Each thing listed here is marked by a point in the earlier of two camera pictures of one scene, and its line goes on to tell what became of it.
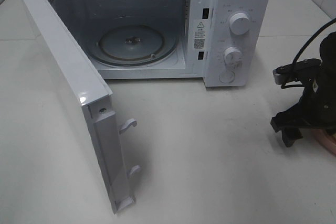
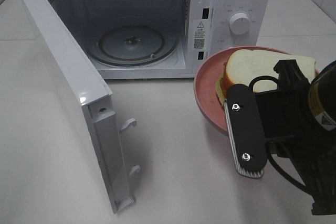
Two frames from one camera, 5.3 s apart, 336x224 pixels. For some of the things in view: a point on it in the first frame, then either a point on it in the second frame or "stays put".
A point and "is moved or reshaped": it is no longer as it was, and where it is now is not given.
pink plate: (328, 141) is moved or reshaped
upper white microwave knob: (239, 23) stays put
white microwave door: (90, 88) stays put
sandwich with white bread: (332, 137) is moved or reshaped
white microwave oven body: (213, 26) stays put
